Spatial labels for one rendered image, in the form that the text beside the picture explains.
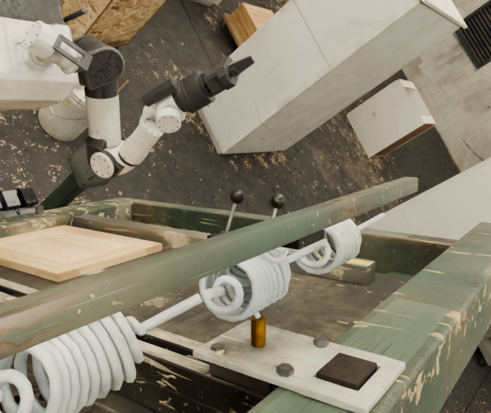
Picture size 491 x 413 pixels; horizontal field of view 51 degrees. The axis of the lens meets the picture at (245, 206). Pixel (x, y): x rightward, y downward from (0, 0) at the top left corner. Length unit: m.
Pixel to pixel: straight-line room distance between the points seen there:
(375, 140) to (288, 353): 5.60
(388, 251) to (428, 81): 8.08
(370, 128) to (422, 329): 5.52
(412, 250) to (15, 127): 2.23
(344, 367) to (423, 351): 0.11
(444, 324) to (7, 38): 1.04
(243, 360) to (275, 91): 3.12
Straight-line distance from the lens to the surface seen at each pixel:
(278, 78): 3.57
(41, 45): 1.21
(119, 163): 1.50
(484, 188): 4.57
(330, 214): 0.50
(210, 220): 1.59
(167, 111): 1.33
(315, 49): 3.45
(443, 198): 4.66
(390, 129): 6.03
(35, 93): 1.32
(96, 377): 0.37
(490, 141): 9.03
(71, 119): 2.92
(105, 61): 1.42
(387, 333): 0.63
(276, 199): 1.23
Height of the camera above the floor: 2.19
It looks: 35 degrees down
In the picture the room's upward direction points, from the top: 57 degrees clockwise
